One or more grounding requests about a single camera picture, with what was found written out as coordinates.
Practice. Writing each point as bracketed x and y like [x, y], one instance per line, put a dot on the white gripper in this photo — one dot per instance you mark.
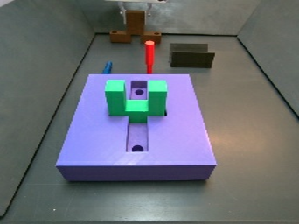
[123, 10]

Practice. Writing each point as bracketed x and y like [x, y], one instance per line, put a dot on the brown T-shaped block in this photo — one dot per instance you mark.
[135, 28]

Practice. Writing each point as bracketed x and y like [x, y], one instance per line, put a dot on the purple board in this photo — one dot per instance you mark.
[107, 149]

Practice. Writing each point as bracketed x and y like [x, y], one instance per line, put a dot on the red peg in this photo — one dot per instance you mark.
[150, 55]

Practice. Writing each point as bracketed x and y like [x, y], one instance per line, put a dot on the dark grey block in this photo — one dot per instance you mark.
[190, 55]

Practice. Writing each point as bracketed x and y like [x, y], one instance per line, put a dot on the blue peg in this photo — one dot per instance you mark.
[107, 68]

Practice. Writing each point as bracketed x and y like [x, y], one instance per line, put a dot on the green U-shaped block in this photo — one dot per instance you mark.
[138, 109]

